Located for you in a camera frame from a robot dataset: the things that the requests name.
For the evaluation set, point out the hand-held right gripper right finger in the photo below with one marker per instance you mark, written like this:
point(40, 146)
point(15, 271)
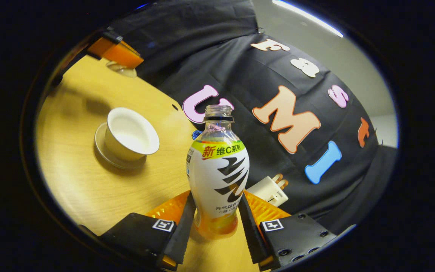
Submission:
point(249, 234)

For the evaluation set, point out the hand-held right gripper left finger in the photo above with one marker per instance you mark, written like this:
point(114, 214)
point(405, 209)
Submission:
point(181, 234)

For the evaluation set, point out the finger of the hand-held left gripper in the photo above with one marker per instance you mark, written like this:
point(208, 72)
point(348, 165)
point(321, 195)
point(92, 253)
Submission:
point(119, 53)

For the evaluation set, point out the white label water bottle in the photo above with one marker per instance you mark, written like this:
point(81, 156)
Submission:
point(217, 177)

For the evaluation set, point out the cream ceramic teacup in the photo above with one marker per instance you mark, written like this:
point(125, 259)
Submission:
point(127, 130)

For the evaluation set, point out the cream toaster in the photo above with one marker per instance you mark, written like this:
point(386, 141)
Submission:
point(266, 190)

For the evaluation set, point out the brown toast slice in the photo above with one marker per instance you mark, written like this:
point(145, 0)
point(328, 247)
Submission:
point(284, 184)
point(277, 177)

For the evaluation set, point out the cream ceramic saucer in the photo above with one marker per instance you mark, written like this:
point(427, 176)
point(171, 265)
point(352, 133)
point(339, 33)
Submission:
point(100, 145)

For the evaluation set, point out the black backdrop cloth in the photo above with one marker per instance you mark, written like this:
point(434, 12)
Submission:
point(247, 64)

